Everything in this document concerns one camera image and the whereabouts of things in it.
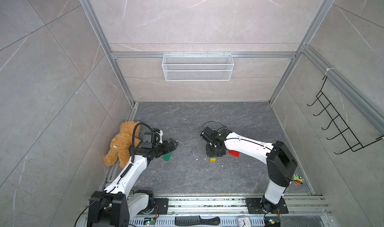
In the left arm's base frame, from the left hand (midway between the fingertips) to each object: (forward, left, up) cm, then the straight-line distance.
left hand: (173, 144), depth 85 cm
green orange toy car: (-20, -68, -8) cm, 72 cm away
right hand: (-5, -23, -5) cm, 24 cm away
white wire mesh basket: (+48, -16, +19) cm, 54 cm away
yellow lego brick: (-7, -23, -8) cm, 26 cm away
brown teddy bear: (0, +31, +1) cm, 31 cm away
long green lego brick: (-4, +4, -8) cm, 10 cm away
